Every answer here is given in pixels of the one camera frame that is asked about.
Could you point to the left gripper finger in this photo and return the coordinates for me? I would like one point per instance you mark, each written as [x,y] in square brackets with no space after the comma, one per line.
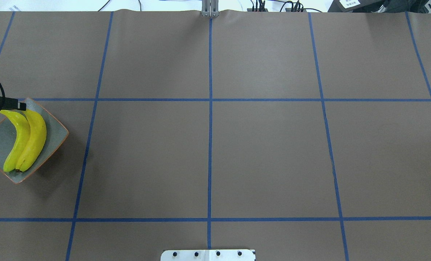
[12,104]

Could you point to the yellow banana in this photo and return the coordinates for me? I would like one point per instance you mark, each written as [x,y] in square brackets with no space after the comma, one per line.
[22,137]
[36,141]

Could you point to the grey square plate orange rim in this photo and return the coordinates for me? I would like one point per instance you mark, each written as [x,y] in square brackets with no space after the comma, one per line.
[56,135]

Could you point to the black box white label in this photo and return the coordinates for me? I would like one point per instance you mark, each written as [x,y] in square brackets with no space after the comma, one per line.
[357,6]

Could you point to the white camera stand column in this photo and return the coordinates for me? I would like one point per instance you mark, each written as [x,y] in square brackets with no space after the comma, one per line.
[209,255]

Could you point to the aluminium frame post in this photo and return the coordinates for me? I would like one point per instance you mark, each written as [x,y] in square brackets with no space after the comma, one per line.
[210,8]

